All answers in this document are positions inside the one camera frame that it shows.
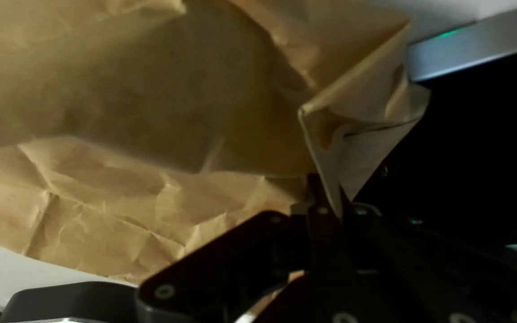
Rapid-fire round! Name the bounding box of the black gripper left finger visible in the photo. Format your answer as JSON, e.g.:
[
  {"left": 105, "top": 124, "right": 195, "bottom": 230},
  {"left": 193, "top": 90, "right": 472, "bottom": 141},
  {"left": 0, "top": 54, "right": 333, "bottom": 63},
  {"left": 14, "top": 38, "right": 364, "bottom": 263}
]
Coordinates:
[{"left": 134, "top": 173, "right": 341, "bottom": 323}]

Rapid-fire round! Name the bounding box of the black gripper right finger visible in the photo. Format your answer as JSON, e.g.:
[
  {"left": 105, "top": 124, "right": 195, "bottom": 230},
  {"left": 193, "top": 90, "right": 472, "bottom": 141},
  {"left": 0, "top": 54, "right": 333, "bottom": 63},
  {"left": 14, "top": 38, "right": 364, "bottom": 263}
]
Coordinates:
[{"left": 337, "top": 191, "right": 517, "bottom": 323}]

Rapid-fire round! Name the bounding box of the brown paper bag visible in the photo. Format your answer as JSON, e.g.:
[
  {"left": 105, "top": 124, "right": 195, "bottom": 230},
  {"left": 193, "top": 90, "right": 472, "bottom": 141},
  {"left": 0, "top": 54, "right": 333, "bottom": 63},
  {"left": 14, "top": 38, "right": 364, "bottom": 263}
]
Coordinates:
[{"left": 0, "top": 0, "right": 432, "bottom": 284}]

